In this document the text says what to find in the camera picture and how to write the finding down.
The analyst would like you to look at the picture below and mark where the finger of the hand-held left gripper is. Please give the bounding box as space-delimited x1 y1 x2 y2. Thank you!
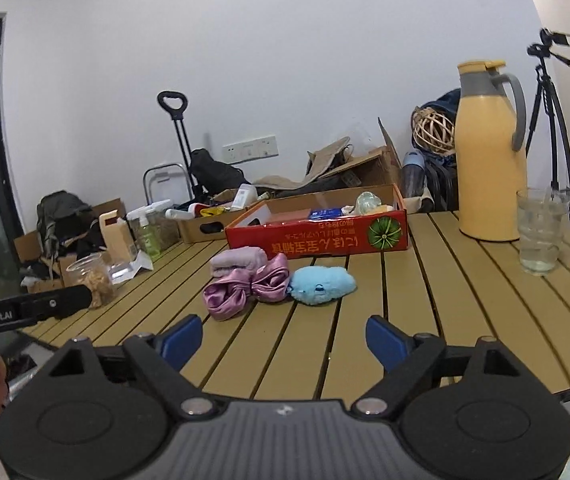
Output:
17 284 92 322

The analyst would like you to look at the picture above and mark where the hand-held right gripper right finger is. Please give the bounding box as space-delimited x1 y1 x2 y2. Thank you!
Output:
352 315 521 419

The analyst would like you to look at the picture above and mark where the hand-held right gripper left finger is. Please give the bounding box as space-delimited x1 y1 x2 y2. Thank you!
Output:
47 314 227 419

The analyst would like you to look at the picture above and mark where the purple satin scrunchie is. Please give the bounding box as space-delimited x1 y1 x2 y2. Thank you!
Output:
204 252 291 322

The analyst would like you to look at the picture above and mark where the blue plush toy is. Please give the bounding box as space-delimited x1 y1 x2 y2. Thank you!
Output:
286 266 358 306

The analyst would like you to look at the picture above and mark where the lavender towel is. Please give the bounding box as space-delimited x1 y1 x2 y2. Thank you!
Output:
210 246 269 279

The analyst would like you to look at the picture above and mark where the red cardboard box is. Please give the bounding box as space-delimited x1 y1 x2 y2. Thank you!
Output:
225 183 410 260

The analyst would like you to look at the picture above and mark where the green iridescent bath sponge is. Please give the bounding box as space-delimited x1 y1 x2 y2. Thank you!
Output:
355 191 384 214

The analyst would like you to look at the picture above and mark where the clear plastic snack jar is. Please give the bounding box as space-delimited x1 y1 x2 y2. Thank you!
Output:
66 252 116 310

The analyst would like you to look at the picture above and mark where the black jacket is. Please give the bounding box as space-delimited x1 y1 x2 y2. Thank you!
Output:
61 220 110 261

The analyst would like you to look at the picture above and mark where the black backpack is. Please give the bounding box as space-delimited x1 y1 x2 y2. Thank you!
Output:
36 191 96 262

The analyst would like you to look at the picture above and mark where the white plastic wrapper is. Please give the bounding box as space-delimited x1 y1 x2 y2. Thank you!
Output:
107 250 156 286

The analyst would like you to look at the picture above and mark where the beige carton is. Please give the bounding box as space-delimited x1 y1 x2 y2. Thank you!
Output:
99 210 138 264

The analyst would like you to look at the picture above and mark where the green spray bottle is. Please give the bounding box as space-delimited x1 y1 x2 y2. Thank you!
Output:
127 205 164 261

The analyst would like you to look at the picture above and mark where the small cardboard box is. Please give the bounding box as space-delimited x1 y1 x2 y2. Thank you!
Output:
177 189 271 245

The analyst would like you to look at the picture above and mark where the white bottle with red cap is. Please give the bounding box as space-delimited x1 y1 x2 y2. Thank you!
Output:
166 203 211 220

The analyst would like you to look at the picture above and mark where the white tube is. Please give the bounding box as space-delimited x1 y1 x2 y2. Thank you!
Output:
230 185 259 211

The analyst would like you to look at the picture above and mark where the black trolley bag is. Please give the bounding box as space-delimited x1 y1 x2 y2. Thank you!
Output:
190 148 251 196

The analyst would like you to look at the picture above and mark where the dark blue cloth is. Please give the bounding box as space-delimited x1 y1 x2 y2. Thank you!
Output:
412 89 462 212

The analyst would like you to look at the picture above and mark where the white step stool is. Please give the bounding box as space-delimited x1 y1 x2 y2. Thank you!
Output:
143 162 191 206

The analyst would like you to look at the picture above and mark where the large brown cardboard box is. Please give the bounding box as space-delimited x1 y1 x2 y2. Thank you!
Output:
252 117 406 199

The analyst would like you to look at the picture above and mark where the blue black bottle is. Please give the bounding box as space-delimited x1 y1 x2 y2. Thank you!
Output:
401 150 426 200

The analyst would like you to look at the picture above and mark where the clear drinking glass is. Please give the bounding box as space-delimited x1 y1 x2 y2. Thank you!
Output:
516 188 569 276

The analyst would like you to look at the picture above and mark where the yellow thermos jug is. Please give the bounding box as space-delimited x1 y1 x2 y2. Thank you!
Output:
454 60 528 242

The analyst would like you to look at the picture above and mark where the wicker ball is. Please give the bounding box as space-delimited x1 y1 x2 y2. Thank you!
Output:
411 106 458 153

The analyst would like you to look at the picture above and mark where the black tripod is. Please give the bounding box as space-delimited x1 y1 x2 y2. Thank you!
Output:
525 42 570 234

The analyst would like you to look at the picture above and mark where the phone on tripod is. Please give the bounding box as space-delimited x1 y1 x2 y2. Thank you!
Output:
540 28 570 50

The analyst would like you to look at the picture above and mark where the white wall outlet strip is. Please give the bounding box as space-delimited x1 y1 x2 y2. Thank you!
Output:
222 136 280 163

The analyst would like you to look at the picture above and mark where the black trolley handle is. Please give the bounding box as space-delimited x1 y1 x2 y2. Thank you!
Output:
157 91 206 204

